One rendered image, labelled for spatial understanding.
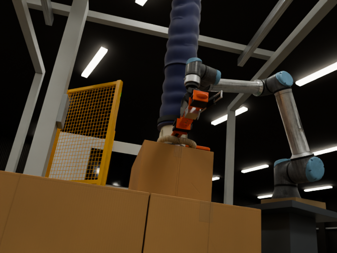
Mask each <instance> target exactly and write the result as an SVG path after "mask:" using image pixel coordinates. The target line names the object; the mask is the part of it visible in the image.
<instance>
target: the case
mask: <svg viewBox="0 0 337 253"><path fill-rule="evenodd" d="M213 160H214V152H210V151H204V150H199V149H193V148H188V147H182V146H176V145H171V144H165V143H160V142H154V141H149V140H144V142H143V144H142V146H141V148H140V150H139V152H138V155H137V157H136V159H135V161H134V163H133V165H132V168H131V174H130V181H129V188H128V189H129V190H135V191H142V192H148V193H149V195H150V194H151V193H155V194H162V195H168V196H175V197H182V198H188V199H196V200H202V201H209V202H211V196H212V178H213Z"/></svg>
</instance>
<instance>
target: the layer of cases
mask: <svg viewBox="0 0 337 253"><path fill-rule="evenodd" d="M0 253H261V209H256V208H249V207H243V206H236V205H229V204H223V203H216V202H209V201H202V200H196V199H188V198H182V197H175V196H168V195H162V194H155V193H151V194H150V195H149V193H148V192H142V191H135V190H128V189H121V188H115V187H108V186H101V185H95V184H88V183H81V182H75V181H68V180H61V179H54V178H48V177H41V176H34V175H28V174H21V173H14V172H8V171H1V170H0Z"/></svg>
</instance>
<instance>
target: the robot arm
mask: <svg viewBox="0 0 337 253"><path fill-rule="evenodd" d="M184 80H185V82H184V85H185V87H186V89H187V93H186V94H185V95H184V97H183V98H182V100H181V112H180V114H181V117H183V115H184V111H185V108H186V107H187V106H188V105H189V97H191V96H192V95H193V91H194V90H198V91H215V92H220V91H221V90H222V91H223V92H233V93H250V94H253V95H255V96H266V95H271V94H274V95H275V98H276V101H277V104H278V108H279V111H280V115H281V118H282V122H283V125H284V128H285V132H286V135H287V139H288V142H289V145H290V149H291V152H292V156H291V158H290V159H280V160H277V161H275V163H274V191H273V194H272V197H271V199H276V198H290V197H298V198H301V196H300V194H299V191H298V188H297V184H299V183H307V182H314V181H318V180H320V179H321V178H322V177H323V175H324V164H323V162H322V160H321V159H320V158H318V157H315V155H314V153H313V152H311V151H310V150H309V147H308V143H307V140H306V137H305V133H304V130H303V127H302V123H301V120H300V117H299V113H298V110H297V107H296V103H295V100H294V97H293V94H292V89H291V86H292V84H293V79H292V77H291V75H290V74H289V73H288V72H286V71H280V72H278V73H276V74H274V75H272V76H270V77H269V78H266V79H261V80H259V79H257V80H255V81H244V80H232V79H221V72H220V71H219V70H217V69H214V68H212V67H209V66H207V65H204V64H202V61H201V59H200V58H190V59H189V60H187V63H186V72H185V78H184Z"/></svg>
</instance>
